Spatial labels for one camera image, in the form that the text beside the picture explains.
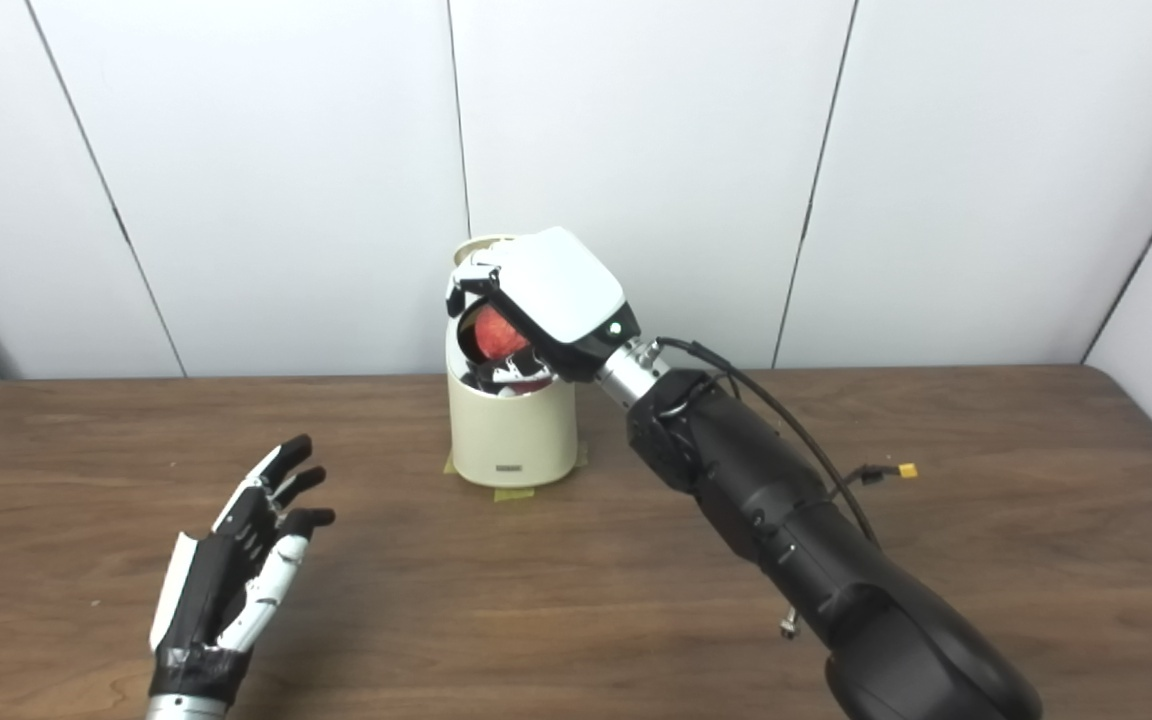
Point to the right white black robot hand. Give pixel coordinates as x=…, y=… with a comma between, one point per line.
x=561, y=285

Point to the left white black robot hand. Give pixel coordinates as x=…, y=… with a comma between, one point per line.
x=206, y=590

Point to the red apple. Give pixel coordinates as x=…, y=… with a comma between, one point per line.
x=496, y=335

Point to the cream round bin lid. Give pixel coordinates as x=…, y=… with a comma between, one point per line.
x=476, y=248

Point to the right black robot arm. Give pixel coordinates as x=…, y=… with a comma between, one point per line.
x=786, y=520

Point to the cream-colored bin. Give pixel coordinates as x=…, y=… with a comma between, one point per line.
x=511, y=435

